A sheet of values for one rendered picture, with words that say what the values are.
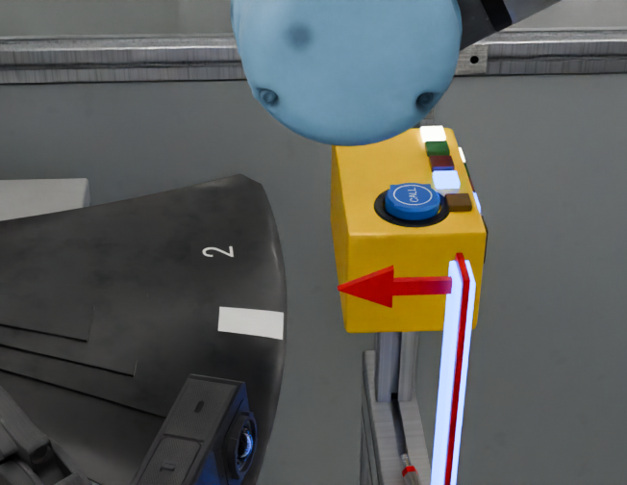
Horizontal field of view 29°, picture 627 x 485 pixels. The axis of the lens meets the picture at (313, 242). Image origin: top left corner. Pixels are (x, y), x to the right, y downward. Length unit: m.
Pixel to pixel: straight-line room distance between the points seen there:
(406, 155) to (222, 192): 0.30
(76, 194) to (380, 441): 0.49
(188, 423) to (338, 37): 0.18
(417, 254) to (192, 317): 0.30
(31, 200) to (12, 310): 0.73
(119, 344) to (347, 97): 0.22
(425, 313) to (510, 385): 0.72
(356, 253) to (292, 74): 0.47
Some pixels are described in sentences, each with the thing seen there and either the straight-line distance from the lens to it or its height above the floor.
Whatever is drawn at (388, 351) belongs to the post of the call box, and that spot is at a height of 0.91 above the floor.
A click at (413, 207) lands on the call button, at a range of 0.86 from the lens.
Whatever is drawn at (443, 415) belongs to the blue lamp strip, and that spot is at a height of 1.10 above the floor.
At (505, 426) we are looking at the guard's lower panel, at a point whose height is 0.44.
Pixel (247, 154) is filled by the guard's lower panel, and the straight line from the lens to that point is 1.37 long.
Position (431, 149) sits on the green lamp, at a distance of 0.95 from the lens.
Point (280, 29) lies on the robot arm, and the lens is 0.39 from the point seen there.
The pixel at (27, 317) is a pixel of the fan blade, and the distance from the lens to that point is 0.59.
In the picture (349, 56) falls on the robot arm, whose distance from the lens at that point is 0.40.
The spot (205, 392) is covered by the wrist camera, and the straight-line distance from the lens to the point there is 0.50.
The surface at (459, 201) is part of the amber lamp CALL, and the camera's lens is 0.88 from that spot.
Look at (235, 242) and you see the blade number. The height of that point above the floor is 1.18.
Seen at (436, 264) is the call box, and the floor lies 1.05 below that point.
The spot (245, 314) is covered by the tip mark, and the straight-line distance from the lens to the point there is 0.60.
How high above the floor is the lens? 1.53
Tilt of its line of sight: 33 degrees down
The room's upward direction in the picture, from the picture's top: 1 degrees clockwise
